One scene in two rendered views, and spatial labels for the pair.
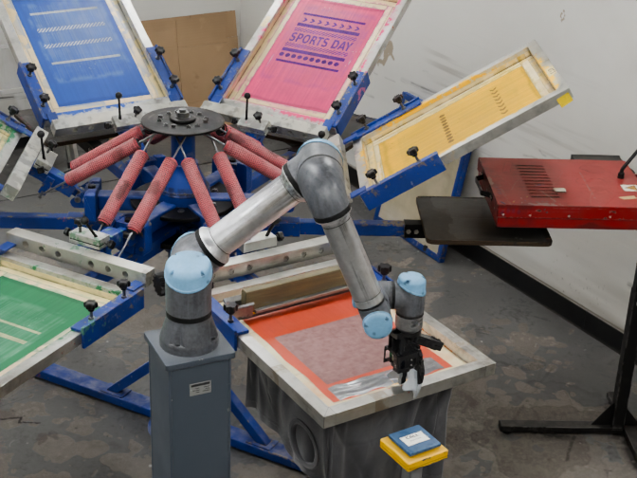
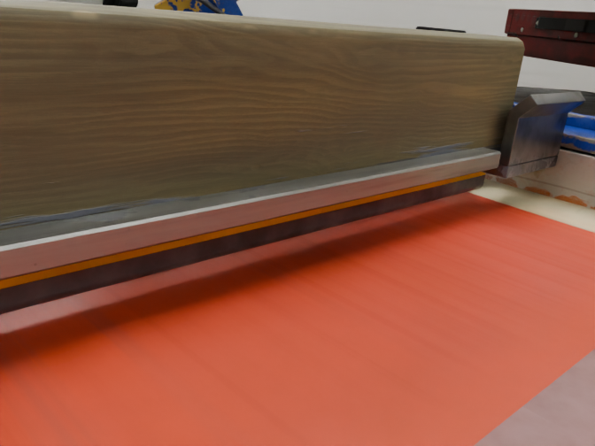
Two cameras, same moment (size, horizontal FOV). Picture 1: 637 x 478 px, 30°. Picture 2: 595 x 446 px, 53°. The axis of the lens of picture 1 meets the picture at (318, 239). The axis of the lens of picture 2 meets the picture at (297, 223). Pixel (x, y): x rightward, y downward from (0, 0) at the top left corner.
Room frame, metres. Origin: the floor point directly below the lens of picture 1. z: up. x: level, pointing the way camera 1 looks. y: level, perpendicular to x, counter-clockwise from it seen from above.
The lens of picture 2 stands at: (3.06, 0.09, 1.06)
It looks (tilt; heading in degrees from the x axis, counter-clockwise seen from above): 20 degrees down; 347
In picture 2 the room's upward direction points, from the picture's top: 5 degrees clockwise
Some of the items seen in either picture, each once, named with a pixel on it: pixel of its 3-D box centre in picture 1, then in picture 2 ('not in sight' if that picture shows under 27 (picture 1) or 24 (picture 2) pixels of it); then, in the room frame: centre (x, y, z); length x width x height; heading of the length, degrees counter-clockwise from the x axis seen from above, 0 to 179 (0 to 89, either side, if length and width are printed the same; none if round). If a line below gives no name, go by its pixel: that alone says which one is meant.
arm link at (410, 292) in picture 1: (409, 294); not in sight; (2.80, -0.25, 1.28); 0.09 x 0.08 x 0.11; 92
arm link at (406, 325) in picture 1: (409, 321); not in sight; (2.80, -0.25, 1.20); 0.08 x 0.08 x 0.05
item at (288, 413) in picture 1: (292, 408); not in sight; (2.98, 0.06, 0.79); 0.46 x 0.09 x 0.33; 33
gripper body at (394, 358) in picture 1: (405, 347); not in sight; (2.79, -0.25, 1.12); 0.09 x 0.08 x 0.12; 123
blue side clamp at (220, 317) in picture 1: (218, 318); not in sight; (3.18, 0.30, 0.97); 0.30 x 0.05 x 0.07; 33
